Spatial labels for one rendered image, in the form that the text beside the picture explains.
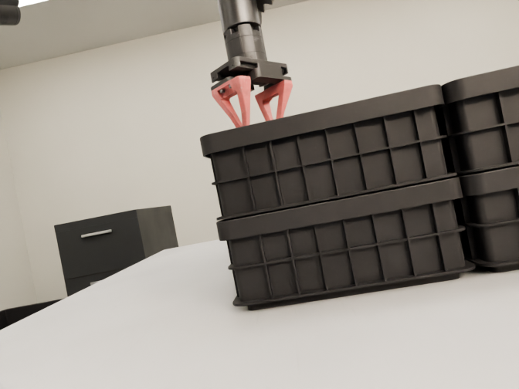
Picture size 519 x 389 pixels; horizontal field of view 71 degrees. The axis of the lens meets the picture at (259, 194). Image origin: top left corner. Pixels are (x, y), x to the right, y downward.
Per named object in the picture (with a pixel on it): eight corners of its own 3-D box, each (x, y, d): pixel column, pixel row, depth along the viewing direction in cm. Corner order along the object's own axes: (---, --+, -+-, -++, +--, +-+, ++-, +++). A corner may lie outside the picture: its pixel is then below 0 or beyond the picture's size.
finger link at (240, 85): (218, 141, 53) (207, 78, 53) (255, 140, 58) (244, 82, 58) (249, 130, 48) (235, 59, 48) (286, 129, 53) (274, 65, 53)
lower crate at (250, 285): (485, 279, 42) (465, 176, 42) (230, 318, 45) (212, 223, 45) (398, 235, 81) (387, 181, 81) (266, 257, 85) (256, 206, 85)
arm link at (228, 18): (212, -14, 51) (252, -22, 51) (220, 11, 58) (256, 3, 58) (222, 34, 51) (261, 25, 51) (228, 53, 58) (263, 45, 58)
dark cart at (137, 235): (167, 382, 187) (134, 209, 188) (83, 396, 190) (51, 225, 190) (195, 335, 249) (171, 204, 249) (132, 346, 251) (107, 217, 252)
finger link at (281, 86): (238, 140, 55) (226, 79, 55) (271, 139, 60) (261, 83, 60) (268, 129, 50) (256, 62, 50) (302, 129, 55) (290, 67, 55)
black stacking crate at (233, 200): (464, 184, 42) (445, 86, 42) (215, 231, 46) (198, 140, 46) (388, 186, 81) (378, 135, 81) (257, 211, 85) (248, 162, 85)
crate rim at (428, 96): (449, 101, 42) (446, 81, 42) (198, 155, 46) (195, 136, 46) (380, 143, 81) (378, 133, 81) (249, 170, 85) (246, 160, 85)
